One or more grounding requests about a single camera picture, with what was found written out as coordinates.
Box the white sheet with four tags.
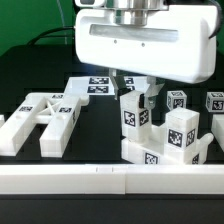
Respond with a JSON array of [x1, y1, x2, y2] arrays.
[[64, 76, 149, 95]]

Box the white part at right edge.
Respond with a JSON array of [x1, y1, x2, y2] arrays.
[[211, 114, 224, 152]]

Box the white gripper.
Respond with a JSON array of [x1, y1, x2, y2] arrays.
[[75, 5, 217, 110]]

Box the white part at edge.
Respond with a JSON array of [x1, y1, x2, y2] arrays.
[[0, 115, 5, 128], [211, 114, 224, 152]]

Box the white chair seat part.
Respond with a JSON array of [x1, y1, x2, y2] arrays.
[[121, 124, 214, 165]]

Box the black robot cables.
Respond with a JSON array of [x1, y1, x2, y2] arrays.
[[26, 0, 79, 47]]

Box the white tagged cube block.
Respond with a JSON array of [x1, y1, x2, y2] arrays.
[[206, 92, 224, 112], [167, 90, 187, 110]]

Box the white front rail fixture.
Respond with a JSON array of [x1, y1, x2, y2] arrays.
[[0, 164, 224, 194]]

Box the white chair back frame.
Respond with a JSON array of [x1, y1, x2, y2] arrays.
[[0, 93, 89, 158]]

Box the white right tagged cube block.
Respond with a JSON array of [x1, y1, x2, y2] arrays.
[[206, 92, 224, 112]]

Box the white part at left edge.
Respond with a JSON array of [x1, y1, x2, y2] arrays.
[[0, 115, 5, 128]]

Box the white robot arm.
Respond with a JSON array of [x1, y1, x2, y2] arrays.
[[75, 0, 222, 109]]

